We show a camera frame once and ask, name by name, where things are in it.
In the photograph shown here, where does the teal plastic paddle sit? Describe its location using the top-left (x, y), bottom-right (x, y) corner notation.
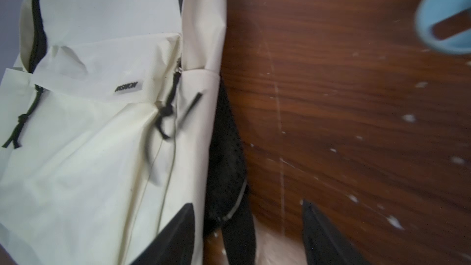
top-left (415, 0), bottom-right (471, 55)

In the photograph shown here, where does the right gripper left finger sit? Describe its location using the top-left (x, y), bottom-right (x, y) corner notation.
top-left (132, 203), bottom-right (195, 265)

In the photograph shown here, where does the cream white backpack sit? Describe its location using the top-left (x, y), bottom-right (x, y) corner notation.
top-left (1, 0), bottom-right (256, 265)

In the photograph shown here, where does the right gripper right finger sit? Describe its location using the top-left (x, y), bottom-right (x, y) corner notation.
top-left (302, 200), bottom-right (370, 265)

